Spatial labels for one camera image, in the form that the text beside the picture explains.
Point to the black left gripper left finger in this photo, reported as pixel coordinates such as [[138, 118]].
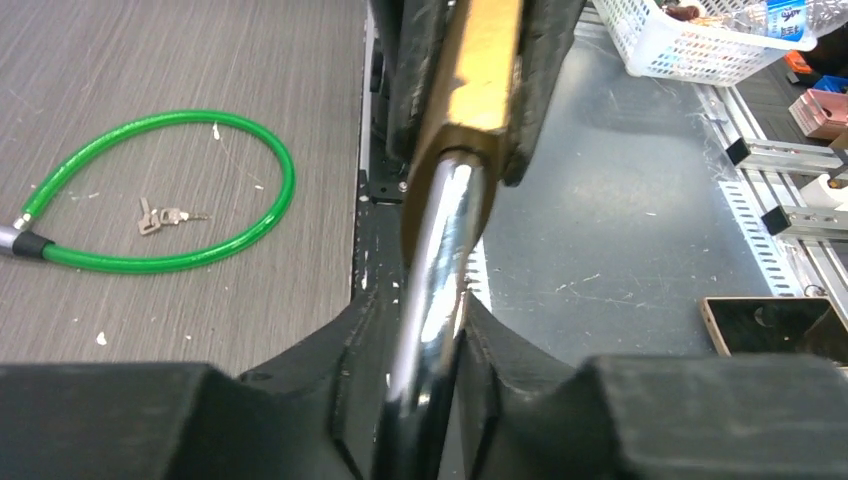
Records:
[[307, 413]]

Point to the white basket right side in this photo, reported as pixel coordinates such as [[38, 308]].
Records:
[[653, 44]]

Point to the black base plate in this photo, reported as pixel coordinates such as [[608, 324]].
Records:
[[377, 267]]

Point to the clear water bottle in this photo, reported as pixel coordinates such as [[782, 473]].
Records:
[[787, 20]]

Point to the silver lock keys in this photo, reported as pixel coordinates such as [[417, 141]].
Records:
[[154, 219]]

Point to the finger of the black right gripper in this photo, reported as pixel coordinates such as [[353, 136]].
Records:
[[547, 32], [413, 35]]

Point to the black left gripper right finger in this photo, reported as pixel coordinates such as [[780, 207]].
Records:
[[526, 415]]

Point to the green cable lock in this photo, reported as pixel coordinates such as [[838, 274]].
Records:
[[200, 168]]

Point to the gold smartphone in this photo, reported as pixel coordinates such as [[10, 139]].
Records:
[[776, 325]]

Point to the brass padlock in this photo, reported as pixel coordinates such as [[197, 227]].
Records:
[[458, 158]]

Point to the pink box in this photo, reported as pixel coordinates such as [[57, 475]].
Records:
[[820, 114]]

